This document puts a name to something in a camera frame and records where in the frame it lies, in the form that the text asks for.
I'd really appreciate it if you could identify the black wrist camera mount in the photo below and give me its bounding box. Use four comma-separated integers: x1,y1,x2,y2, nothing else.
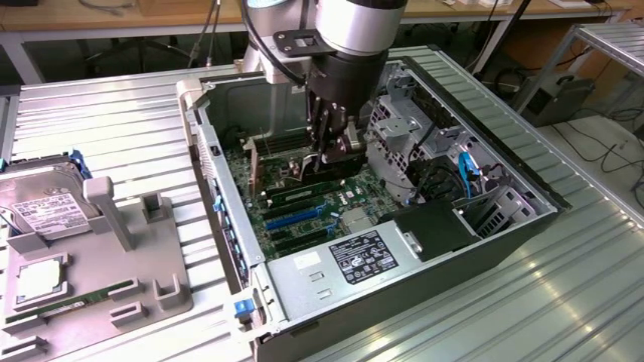
274,31,324,58

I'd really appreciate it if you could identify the blue expansion slot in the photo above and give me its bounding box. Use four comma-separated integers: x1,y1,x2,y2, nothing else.
264,205,327,233

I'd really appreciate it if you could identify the silver chipset heatsink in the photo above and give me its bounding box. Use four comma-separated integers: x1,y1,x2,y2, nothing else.
339,210,378,232

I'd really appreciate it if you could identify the black box device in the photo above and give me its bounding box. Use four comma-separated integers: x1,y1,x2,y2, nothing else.
526,73,596,128

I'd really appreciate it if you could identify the black wire by drive cage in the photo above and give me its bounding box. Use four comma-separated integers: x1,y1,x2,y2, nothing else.
407,120,436,179

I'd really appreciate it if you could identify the graphics card with metal bracket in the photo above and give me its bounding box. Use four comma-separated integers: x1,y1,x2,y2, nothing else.
246,137,367,194

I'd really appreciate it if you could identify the grey hanging cable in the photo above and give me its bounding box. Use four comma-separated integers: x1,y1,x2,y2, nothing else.
192,0,222,68

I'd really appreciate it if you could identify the black installed RAM stick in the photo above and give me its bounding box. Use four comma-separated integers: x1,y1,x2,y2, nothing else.
263,179,350,207

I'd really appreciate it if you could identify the black fan shroud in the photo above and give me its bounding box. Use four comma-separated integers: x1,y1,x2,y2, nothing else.
391,198,486,264

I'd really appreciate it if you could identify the green RAM stick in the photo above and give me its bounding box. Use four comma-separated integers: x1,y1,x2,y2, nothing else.
35,282,134,316

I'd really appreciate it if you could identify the green motherboard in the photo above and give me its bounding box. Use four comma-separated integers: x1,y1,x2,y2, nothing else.
220,131,384,262

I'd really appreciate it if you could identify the blue disk carrier bracket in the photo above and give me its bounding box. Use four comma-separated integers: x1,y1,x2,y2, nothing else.
67,149,95,183

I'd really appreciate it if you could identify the wooden desk with white frame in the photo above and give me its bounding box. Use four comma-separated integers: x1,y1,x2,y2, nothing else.
0,0,634,86

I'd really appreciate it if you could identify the grey parts rack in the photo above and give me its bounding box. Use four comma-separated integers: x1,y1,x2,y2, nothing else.
0,176,196,362

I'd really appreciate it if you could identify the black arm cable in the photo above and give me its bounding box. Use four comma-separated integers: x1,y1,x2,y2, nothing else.
240,0,310,86

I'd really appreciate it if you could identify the silver CPU chip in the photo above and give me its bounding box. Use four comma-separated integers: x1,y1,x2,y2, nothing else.
15,259,71,303

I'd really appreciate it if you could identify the silver drive cage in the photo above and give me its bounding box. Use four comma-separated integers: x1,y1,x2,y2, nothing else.
363,93,455,205

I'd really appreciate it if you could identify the metal slat table frame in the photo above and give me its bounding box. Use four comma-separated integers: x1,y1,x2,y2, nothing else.
512,23,644,114

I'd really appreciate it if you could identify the grey power supply unit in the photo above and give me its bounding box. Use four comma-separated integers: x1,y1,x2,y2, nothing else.
264,220,430,326

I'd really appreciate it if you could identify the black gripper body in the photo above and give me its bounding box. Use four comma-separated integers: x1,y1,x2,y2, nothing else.
306,51,391,117

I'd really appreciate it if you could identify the blue wire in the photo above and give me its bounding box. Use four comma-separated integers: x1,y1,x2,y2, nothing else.
459,152,480,200

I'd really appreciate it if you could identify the open black PC case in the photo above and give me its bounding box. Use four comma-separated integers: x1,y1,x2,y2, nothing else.
175,54,574,362

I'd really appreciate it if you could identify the silver hard disk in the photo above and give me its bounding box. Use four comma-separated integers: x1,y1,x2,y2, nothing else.
0,161,95,242

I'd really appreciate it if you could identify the black expansion slot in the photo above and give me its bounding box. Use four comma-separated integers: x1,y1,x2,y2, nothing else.
274,225,330,254

